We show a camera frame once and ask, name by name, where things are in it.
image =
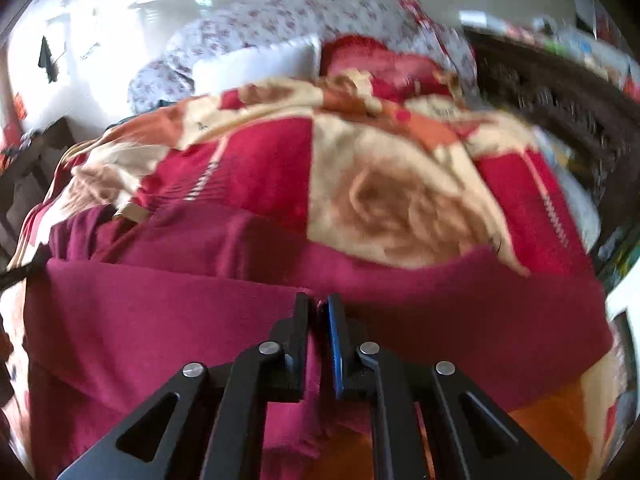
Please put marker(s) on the maroon knit garment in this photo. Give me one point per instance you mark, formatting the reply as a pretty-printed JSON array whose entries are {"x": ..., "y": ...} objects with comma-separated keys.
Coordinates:
[{"x": 150, "y": 310}]

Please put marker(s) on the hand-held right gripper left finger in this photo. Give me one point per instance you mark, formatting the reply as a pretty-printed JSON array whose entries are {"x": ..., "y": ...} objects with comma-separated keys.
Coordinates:
[{"x": 300, "y": 340}]

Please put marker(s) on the dark wooden cabinet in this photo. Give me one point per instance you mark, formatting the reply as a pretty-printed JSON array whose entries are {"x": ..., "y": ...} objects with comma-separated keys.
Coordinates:
[{"x": 35, "y": 170}]

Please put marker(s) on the white pillow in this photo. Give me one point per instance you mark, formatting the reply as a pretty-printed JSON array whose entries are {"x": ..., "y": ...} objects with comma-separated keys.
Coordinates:
[{"x": 250, "y": 67}]

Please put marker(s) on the red frilled cushion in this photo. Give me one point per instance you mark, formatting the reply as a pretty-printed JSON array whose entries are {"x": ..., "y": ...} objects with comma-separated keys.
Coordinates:
[{"x": 400, "y": 70}]

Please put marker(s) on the red cream rose printed blanket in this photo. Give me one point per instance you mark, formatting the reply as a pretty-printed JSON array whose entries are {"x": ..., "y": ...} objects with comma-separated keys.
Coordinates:
[{"x": 260, "y": 160}]

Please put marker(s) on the dark hanging wall item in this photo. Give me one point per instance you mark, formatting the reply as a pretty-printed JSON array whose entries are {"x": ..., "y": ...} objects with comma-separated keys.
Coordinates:
[{"x": 48, "y": 60}]

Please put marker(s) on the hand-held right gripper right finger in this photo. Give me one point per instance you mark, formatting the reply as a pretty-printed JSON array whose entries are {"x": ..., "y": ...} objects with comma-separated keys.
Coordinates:
[{"x": 336, "y": 350}]

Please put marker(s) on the dark carved wooden headboard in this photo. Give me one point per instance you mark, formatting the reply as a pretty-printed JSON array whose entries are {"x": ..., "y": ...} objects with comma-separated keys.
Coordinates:
[{"x": 550, "y": 90}]

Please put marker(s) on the blurred colourful items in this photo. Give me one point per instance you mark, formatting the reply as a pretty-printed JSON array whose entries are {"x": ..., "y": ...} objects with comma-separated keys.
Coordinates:
[{"x": 575, "y": 35}]

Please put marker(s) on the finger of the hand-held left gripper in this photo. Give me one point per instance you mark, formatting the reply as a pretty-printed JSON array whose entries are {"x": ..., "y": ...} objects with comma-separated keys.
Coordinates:
[{"x": 20, "y": 271}]

